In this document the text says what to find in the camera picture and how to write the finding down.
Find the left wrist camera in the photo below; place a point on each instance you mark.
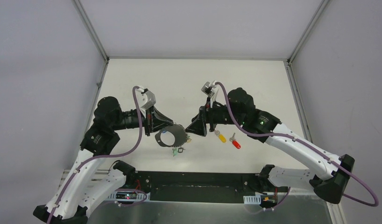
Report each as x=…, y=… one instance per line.
x=146, y=99

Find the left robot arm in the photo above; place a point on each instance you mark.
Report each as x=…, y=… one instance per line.
x=74, y=203

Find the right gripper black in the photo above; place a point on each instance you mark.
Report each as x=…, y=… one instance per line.
x=198, y=125

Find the yellow tagged key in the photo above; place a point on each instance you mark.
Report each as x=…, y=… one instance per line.
x=220, y=136

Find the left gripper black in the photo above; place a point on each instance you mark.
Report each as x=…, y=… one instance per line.
x=148, y=121

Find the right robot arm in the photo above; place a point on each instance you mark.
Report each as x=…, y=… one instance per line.
x=326, y=174

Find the red tagged key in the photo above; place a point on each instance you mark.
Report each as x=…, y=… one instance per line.
x=234, y=142

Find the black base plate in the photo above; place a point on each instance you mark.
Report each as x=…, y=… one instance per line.
x=199, y=187

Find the keyring with keys bunch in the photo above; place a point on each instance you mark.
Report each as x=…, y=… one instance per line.
x=173, y=137

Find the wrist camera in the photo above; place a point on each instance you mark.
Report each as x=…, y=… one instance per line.
x=146, y=99
x=211, y=89

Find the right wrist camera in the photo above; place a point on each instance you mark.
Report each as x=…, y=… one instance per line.
x=211, y=89

